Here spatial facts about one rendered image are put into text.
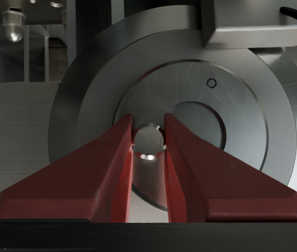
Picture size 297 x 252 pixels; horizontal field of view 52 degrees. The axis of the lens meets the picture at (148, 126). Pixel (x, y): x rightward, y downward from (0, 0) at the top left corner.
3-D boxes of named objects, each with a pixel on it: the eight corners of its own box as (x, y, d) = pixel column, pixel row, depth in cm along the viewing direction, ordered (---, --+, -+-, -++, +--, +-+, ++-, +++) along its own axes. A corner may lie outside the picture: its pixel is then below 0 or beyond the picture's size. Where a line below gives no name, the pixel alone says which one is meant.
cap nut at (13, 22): (20, 10, 48) (20, 37, 47) (29, 19, 51) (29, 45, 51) (-3, 10, 48) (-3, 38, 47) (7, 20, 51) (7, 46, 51)
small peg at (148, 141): (173, 131, 11) (158, 165, 11) (167, 134, 14) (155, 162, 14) (139, 116, 12) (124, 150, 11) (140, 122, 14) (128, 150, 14)
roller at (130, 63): (293, 28, 16) (303, 249, 15) (200, 102, 42) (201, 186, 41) (76, 27, 16) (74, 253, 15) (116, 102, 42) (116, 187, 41)
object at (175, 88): (283, 203, 14) (124, 228, 14) (266, 196, 16) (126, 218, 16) (255, 47, 15) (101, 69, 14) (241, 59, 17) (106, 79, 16)
